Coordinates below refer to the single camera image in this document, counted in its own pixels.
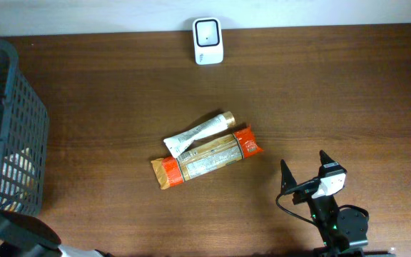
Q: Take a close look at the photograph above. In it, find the white tube gold cap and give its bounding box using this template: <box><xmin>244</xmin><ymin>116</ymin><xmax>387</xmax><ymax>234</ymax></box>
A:
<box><xmin>163</xmin><ymin>111</ymin><xmax>235</xmax><ymax>158</ymax></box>

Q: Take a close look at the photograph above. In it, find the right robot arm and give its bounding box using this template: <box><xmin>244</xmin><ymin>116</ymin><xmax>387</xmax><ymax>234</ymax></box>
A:
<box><xmin>275</xmin><ymin>150</ymin><xmax>370</xmax><ymax>256</ymax></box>

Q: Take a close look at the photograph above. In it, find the white barcode scanner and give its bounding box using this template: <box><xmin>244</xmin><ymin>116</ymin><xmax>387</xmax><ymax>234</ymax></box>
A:
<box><xmin>192</xmin><ymin>17</ymin><xmax>224</xmax><ymax>66</ymax></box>

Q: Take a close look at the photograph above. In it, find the grey plastic basket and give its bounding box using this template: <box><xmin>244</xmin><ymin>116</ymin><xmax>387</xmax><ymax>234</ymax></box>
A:
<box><xmin>0</xmin><ymin>39</ymin><xmax>49</xmax><ymax>216</ymax></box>

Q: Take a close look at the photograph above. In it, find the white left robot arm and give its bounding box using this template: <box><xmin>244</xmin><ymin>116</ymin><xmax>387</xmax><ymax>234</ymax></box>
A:
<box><xmin>0</xmin><ymin>210</ymin><xmax>111</xmax><ymax>257</ymax></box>

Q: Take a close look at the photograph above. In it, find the orange spaghetti packet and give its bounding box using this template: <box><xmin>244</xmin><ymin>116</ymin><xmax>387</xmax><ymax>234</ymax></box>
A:
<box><xmin>151</xmin><ymin>126</ymin><xmax>263</xmax><ymax>190</ymax></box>

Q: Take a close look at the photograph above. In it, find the black right camera cable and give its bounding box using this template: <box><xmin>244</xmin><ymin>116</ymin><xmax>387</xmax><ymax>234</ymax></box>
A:
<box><xmin>275</xmin><ymin>177</ymin><xmax>323</xmax><ymax>226</ymax></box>

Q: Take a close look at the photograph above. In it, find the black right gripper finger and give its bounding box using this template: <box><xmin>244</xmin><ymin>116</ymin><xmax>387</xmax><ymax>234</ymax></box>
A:
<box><xmin>280</xmin><ymin>159</ymin><xmax>297</xmax><ymax>195</ymax></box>
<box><xmin>318</xmin><ymin>150</ymin><xmax>340</xmax><ymax>178</ymax></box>

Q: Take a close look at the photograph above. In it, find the cream snack bag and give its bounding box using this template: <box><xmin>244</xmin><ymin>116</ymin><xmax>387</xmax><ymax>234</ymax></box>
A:
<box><xmin>0</xmin><ymin>148</ymin><xmax>38</xmax><ymax>213</ymax></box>

